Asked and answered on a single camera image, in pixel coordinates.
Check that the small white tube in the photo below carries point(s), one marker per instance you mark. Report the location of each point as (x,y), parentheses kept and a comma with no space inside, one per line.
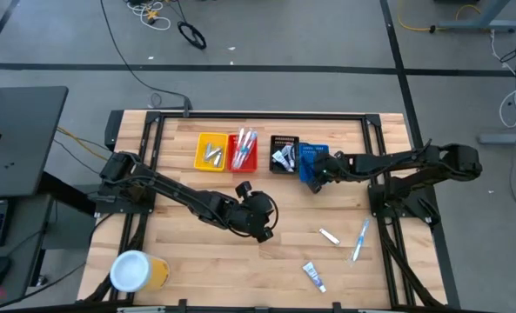
(329,235)

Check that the black desk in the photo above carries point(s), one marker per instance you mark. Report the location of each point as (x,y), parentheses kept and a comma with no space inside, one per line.
(22,139)

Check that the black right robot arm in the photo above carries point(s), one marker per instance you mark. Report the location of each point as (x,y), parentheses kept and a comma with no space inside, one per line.
(414,161)

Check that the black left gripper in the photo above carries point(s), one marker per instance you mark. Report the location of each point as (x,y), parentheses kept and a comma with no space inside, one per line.
(257,213)

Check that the black plastic basket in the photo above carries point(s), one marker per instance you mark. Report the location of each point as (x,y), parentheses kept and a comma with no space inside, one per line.
(275,145)

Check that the white toothpaste tube red end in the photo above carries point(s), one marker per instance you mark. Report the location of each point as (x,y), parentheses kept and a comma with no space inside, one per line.
(286,164)

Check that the packaged red toothbrush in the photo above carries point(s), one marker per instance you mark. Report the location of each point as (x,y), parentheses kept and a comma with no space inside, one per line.
(239,143)

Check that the black table end plate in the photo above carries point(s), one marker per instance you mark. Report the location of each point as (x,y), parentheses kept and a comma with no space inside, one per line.
(113,130)

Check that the white blue toothpaste tube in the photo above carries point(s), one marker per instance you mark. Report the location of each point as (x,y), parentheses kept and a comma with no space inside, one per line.
(277,157)
(313,275)

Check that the yellow plastic basket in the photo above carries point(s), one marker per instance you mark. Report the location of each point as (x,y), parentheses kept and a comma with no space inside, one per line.
(201,165)

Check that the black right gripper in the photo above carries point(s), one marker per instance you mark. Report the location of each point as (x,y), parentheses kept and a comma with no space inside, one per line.
(327,167)

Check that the packaged blue toothbrush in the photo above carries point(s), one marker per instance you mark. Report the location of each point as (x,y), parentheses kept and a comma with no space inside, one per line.
(360,238)
(251,145)

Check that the grey desk foot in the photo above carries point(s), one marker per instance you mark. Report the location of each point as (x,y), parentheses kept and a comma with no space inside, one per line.
(505,138)

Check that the blue plastic basket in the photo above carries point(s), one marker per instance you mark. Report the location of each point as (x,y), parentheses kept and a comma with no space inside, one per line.
(305,163)

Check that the grey desk base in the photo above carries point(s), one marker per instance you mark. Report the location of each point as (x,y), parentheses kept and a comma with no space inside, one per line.
(479,24)

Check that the black aluminium table frame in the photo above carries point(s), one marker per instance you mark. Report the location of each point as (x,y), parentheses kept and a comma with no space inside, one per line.
(262,115)

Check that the red plastic basket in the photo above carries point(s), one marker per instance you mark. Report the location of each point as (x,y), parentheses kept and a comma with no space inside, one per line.
(251,165)

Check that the small bluish toothpaste tube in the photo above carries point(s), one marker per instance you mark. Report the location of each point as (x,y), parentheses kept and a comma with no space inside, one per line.
(286,151)

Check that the yellow cup with white lid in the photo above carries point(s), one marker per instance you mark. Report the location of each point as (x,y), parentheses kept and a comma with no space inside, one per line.
(129,270)

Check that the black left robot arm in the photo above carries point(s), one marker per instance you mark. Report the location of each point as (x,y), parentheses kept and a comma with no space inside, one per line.
(183,197)

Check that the dark grey low desk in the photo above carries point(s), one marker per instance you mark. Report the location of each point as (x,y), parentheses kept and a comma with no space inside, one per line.
(27,243)

